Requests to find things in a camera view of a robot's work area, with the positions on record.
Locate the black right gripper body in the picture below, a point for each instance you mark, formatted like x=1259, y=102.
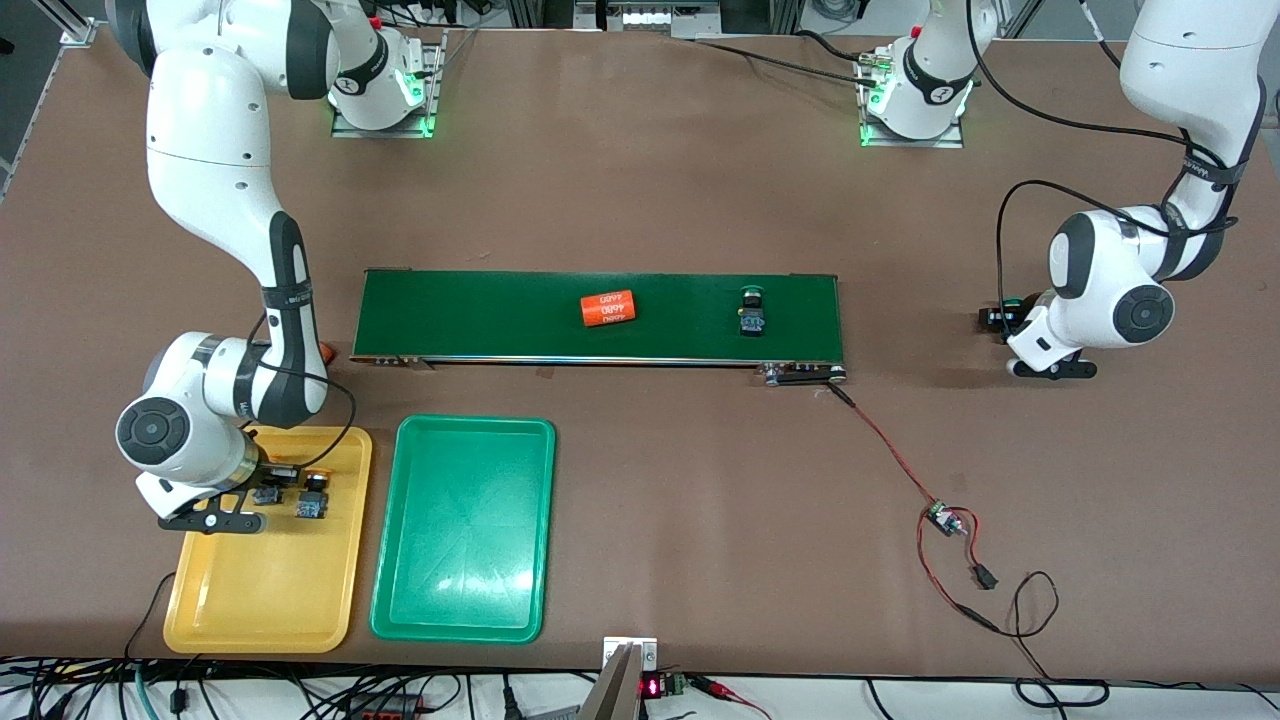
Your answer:
x=274, y=473

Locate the yellow push button switch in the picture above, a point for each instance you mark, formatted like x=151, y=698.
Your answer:
x=266, y=495
x=313, y=505

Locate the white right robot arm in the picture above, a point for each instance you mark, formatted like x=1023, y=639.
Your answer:
x=210, y=150

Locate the yellow plastic tray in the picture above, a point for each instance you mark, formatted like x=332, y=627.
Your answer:
x=270, y=590

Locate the green plastic tray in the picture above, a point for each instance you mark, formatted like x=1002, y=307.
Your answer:
x=465, y=530

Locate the small speed controller board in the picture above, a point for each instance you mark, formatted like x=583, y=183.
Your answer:
x=940, y=518

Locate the small black plug connector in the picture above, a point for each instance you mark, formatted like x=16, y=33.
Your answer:
x=986, y=577

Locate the green conveyor belt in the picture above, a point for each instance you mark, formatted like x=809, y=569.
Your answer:
x=480, y=315

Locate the black red power strip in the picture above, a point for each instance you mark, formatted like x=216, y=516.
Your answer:
x=385, y=712

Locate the red digit display module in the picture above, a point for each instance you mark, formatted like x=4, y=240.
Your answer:
x=652, y=686

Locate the metal equipment rack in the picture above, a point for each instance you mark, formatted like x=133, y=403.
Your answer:
x=650, y=18

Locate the red alligator clip lead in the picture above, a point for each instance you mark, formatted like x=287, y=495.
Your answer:
x=715, y=687

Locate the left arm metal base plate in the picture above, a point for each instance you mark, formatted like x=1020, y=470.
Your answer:
x=950, y=140

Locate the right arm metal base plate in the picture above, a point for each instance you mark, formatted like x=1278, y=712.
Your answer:
x=435, y=90

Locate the aluminium profile post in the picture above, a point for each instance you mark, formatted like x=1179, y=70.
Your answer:
x=78, y=32

